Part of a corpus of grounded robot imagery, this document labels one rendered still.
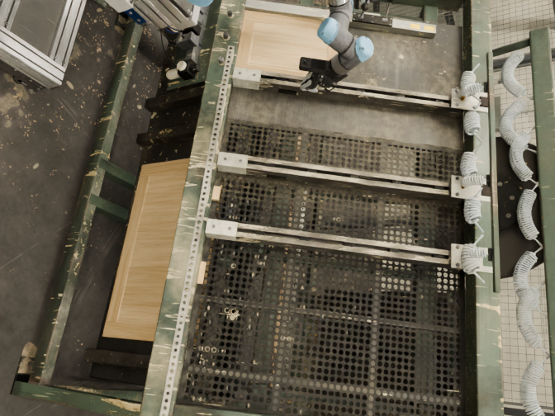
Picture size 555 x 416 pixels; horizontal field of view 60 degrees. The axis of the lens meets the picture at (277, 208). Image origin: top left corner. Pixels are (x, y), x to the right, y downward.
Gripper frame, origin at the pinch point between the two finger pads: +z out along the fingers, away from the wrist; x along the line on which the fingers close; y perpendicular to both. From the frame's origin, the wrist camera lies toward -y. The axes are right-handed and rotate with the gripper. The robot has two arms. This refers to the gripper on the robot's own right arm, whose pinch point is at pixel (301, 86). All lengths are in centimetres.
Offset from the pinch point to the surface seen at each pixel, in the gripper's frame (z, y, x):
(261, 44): 37, -1, 40
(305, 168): 19.1, 19.2, -23.4
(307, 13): 25, 15, 60
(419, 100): -6, 61, 17
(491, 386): -24, 83, -103
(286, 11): 30, 6, 60
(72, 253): 103, -51, -66
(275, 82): 27.5, 3.6, 16.6
